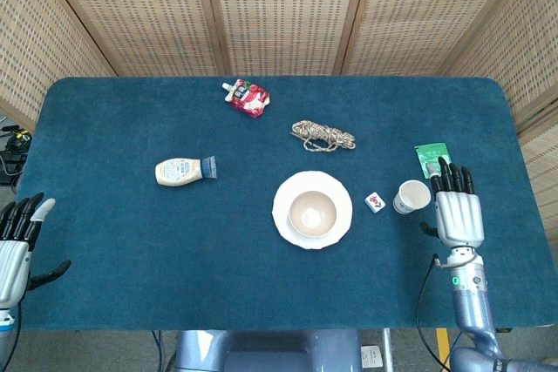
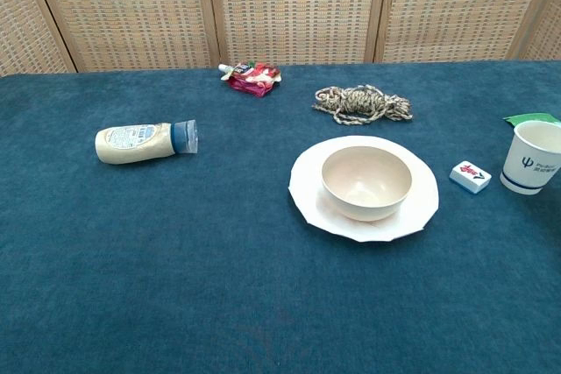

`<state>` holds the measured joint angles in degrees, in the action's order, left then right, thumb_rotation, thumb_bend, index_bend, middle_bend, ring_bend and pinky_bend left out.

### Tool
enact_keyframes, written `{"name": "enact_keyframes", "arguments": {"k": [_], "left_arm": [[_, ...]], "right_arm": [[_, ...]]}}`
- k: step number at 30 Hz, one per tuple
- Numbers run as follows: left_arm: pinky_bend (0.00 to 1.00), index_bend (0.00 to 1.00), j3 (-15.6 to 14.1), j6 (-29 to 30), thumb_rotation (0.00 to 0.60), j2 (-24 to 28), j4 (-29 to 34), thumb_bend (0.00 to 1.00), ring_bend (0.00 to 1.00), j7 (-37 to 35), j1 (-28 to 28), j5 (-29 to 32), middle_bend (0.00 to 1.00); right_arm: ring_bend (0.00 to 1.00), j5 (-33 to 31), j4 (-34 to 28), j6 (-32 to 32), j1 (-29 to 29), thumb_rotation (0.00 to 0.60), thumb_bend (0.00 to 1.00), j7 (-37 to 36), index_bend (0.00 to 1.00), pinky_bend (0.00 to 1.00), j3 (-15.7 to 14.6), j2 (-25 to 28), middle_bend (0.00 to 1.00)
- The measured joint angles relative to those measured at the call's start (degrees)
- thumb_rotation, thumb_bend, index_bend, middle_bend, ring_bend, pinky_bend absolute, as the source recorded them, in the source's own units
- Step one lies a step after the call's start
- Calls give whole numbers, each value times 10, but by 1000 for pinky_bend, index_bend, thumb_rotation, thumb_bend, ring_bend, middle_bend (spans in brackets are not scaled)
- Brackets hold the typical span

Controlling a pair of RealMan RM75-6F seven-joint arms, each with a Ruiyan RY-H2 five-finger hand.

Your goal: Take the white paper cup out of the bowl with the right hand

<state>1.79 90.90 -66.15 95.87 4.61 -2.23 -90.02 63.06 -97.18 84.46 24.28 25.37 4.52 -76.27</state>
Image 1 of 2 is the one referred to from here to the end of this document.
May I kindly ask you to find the red spout drink pouch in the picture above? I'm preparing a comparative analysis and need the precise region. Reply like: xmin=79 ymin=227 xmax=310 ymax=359
xmin=221 ymin=78 xmax=271 ymax=120

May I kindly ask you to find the green foil packet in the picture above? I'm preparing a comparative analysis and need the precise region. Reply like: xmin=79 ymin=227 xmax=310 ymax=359
xmin=414 ymin=142 xmax=452 ymax=179

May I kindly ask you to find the white plate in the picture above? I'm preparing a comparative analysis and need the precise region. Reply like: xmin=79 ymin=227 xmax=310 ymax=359
xmin=272 ymin=170 xmax=354 ymax=251

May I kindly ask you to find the mayonnaise squeeze bottle blue cap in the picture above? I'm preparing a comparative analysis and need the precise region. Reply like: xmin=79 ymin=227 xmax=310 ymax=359
xmin=154 ymin=155 xmax=218 ymax=188

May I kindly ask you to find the blue-grey robot torso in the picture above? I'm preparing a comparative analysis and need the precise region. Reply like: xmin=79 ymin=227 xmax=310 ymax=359
xmin=167 ymin=328 xmax=364 ymax=372

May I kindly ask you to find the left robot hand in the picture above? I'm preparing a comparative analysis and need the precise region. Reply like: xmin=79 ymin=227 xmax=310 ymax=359
xmin=0 ymin=192 xmax=73 ymax=310

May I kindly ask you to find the white paper label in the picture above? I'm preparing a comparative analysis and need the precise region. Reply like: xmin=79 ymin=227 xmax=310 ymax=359
xmin=360 ymin=344 xmax=384 ymax=369

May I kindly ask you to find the white mahjong tile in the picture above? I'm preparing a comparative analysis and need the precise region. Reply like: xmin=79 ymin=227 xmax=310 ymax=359
xmin=364 ymin=191 xmax=387 ymax=215

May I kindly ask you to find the black equipment on floor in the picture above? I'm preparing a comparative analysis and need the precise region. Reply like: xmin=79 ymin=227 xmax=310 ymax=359
xmin=0 ymin=125 xmax=33 ymax=186

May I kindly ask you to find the woven folding screen panel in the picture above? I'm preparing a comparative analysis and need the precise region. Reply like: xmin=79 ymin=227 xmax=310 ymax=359
xmin=35 ymin=0 xmax=230 ymax=78
xmin=443 ymin=0 xmax=558 ymax=138
xmin=338 ymin=0 xmax=538 ymax=78
xmin=0 ymin=0 xmax=119 ymax=129
xmin=200 ymin=0 xmax=374 ymax=77

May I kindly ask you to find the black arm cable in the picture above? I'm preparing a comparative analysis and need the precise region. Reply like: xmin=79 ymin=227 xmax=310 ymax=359
xmin=413 ymin=254 xmax=464 ymax=372

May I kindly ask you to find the beige bowl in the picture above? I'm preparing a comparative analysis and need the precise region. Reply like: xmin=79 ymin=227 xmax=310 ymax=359
xmin=288 ymin=190 xmax=338 ymax=238

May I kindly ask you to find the blue cable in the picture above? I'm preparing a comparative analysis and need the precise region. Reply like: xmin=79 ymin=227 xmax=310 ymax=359
xmin=150 ymin=329 xmax=176 ymax=372

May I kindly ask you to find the metal table leg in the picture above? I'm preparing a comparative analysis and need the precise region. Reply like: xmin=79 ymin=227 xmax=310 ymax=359
xmin=380 ymin=328 xmax=396 ymax=372

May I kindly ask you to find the coiled beige twisted rope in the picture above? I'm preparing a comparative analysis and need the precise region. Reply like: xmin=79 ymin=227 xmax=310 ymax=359
xmin=290 ymin=119 xmax=357 ymax=154

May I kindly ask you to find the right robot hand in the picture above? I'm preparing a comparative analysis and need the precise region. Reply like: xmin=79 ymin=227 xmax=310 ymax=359
xmin=419 ymin=156 xmax=486 ymax=251

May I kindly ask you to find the small white paper cup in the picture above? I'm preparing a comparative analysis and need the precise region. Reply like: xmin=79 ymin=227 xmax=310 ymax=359
xmin=392 ymin=179 xmax=432 ymax=215

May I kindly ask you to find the blue felt tablecloth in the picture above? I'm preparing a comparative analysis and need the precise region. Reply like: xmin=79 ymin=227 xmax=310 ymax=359
xmin=17 ymin=76 xmax=550 ymax=332

